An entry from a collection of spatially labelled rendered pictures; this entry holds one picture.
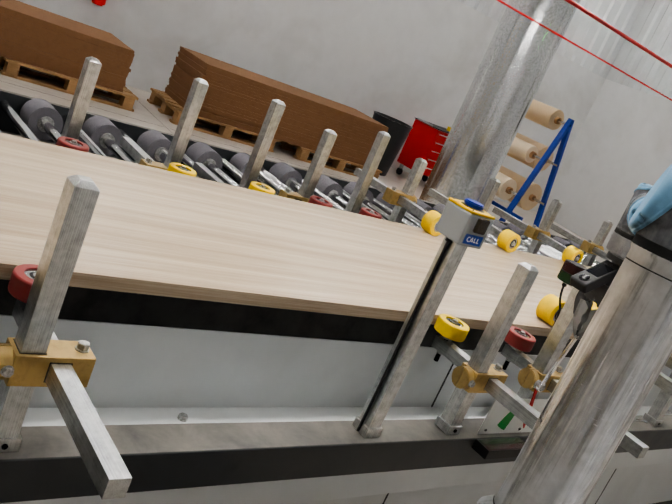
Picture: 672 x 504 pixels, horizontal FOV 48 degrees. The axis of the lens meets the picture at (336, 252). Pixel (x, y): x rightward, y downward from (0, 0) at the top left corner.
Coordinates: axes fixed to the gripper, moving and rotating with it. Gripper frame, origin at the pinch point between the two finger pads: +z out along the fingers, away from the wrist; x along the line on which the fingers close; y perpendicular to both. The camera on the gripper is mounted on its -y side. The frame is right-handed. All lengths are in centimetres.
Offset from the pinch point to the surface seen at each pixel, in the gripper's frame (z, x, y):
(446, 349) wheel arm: 17.0, 19.4, -15.8
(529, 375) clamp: 16.0, 7.3, 2.4
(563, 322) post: 1.0, 7.6, 5.4
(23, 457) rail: 30, 4, -116
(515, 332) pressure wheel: 11.1, 19.7, 7.8
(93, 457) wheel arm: 15, -15, -116
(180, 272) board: 10, 31, -85
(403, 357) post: 11.6, 5.9, -45.4
